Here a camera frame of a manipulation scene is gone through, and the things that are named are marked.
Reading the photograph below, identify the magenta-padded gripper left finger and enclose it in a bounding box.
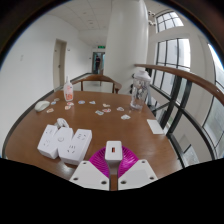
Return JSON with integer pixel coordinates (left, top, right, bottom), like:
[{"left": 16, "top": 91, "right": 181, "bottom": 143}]
[{"left": 69, "top": 147, "right": 111, "bottom": 192}]

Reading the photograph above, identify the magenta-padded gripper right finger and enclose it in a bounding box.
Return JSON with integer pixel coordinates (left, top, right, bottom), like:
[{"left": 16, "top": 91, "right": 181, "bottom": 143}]
[{"left": 117, "top": 145, "right": 159, "bottom": 191}]

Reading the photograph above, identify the white charger block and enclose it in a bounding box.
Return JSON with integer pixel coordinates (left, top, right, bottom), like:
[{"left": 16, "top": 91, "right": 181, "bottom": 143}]
[{"left": 104, "top": 140, "right": 123, "bottom": 176}]

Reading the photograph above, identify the white power strip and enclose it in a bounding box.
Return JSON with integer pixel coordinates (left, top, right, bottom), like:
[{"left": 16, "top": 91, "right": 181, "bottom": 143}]
[
  {"left": 53, "top": 126, "right": 75, "bottom": 150},
  {"left": 58, "top": 128, "right": 93, "bottom": 167},
  {"left": 37, "top": 124, "right": 59, "bottom": 160}
]

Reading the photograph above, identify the white paper card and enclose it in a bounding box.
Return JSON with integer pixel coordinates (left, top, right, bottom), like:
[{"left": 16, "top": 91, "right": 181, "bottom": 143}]
[{"left": 146, "top": 119, "right": 165, "bottom": 135}]

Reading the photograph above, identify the white computer mouse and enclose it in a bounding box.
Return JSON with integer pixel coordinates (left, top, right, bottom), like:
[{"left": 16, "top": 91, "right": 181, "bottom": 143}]
[{"left": 34, "top": 100, "right": 51, "bottom": 113}]

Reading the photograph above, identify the white spray bottle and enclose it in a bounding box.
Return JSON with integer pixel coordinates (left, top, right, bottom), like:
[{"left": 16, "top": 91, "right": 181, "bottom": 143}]
[{"left": 62, "top": 75, "right": 74, "bottom": 102}]

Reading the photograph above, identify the wooden chair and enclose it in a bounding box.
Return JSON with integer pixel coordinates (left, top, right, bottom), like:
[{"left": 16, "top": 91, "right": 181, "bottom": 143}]
[{"left": 71, "top": 73, "right": 123, "bottom": 95}]

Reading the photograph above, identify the large side window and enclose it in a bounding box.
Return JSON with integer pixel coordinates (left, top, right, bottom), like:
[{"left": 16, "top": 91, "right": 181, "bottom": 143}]
[{"left": 202, "top": 43, "right": 224, "bottom": 159}]

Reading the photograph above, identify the wood-topped black railing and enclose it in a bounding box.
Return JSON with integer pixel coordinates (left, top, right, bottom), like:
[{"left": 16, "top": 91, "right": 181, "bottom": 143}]
[{"left": 134, "top": 63, "right": 224, "bottom": 168}]

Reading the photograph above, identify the person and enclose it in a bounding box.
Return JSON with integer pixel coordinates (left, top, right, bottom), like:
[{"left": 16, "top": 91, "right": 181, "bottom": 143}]
[{"left": 94, "top": 55, "right": 102, "bottom": 75}]

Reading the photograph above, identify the glass double door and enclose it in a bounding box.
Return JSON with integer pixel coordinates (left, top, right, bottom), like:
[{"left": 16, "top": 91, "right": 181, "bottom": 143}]
[{"left": 91, "top": 51, "right": 106, "bottom": 75}]

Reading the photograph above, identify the beige side door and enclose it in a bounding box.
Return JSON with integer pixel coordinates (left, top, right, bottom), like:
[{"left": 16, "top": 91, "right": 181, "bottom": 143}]
[{"left": 52, "top": 38, "right": 68, "bottom": 92}]

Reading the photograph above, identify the tall black-framed window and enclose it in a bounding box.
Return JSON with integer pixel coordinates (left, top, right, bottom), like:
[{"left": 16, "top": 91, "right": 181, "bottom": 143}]
[{"left": 153, "top": 37, "right": 193, "bottom": 98}]

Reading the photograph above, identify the arched window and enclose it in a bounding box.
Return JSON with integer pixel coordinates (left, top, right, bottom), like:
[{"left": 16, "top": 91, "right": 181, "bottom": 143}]
[{"left": 155, "top": 11, "right": 185, "bottom": 34}]

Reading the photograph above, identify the white coiled cable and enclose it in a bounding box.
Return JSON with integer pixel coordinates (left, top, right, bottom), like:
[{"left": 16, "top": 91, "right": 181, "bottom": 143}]
[{"left": 54, "top": 117, "right": 71, "bottom": 130}]

